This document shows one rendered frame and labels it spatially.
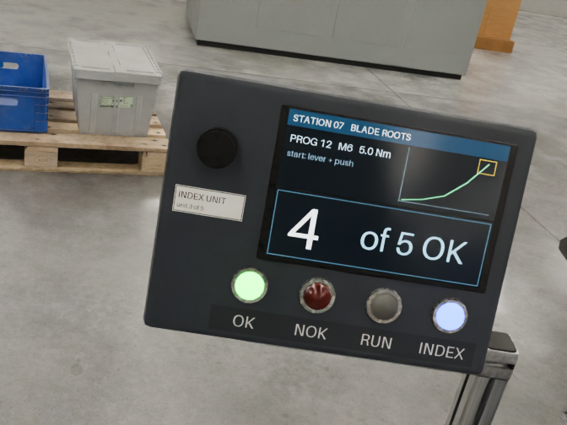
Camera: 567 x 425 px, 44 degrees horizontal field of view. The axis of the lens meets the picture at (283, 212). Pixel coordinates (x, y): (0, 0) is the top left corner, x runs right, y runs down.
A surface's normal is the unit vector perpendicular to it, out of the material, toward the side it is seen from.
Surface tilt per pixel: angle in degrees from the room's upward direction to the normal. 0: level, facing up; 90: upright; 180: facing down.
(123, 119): 95
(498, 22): 90
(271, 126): 75
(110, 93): 95
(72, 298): 0
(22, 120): 90
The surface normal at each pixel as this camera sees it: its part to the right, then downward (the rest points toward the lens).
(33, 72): 0.30, 0.44
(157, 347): 0.18, -0.89
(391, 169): 0.04, 0.18
